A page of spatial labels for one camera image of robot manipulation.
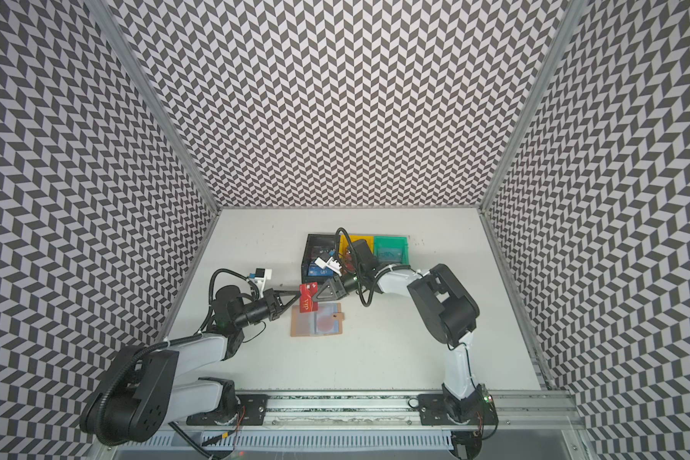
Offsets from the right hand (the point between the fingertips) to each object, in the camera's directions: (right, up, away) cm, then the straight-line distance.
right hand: (317, 303), depth 81 cm
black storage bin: (-1, +15, +24) cm, 29 cm away
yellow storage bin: (+8, +17, -4) cm, 20 cm away
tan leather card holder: (+2, -7, +6) cm, 10 cm away
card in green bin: (+23, +12, +21) cm, 34 cm away
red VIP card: (-3, +3, 0) cm, 4 cm away
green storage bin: (+26, +17, +16) cm, 35 cm away
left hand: (-5, +1, 0) cm, 5 cm away
